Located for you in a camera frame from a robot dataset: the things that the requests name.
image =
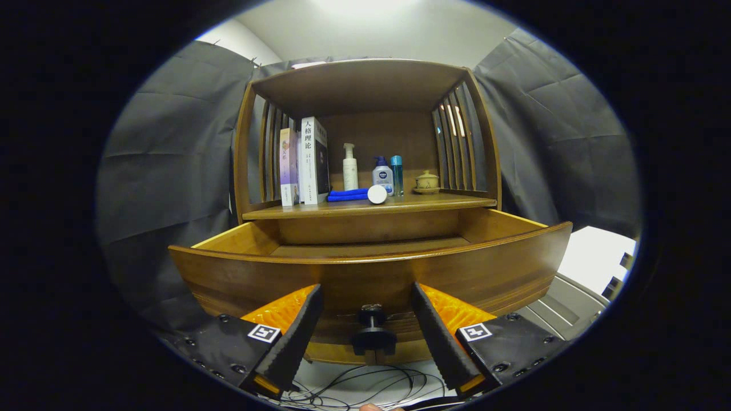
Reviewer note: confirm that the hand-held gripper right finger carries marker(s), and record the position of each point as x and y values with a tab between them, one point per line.
440	337

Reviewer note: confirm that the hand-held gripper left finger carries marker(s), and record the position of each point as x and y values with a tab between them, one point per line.
297	337

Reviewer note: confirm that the black drawer knob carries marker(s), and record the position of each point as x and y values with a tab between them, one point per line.
373	339

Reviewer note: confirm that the brown wooden drawer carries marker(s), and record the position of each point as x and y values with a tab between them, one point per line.
365	274

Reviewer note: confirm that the white green tube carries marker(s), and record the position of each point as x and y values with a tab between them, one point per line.
377	194

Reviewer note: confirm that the wooden countertop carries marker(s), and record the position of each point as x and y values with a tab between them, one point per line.
422	202

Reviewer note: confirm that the grey ribbed panel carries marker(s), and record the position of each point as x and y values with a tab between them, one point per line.
559	311

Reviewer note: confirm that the blue folded cloth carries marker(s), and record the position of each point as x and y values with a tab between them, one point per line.
345	195

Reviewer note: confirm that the yellow lidded teacup with saucer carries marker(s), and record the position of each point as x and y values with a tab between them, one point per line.
426	181

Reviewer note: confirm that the teal bottle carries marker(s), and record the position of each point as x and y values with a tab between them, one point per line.
397	174

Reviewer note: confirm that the purple book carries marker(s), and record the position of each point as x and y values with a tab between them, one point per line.
288	165

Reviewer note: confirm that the white book with portrait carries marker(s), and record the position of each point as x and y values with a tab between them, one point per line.
309	165

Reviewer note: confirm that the white bottle with blue pump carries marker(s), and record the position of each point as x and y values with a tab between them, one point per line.
382	174

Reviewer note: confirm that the white board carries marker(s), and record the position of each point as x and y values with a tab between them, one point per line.
594	257

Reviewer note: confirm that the black backdrop cloth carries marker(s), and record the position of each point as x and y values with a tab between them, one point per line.
171	171

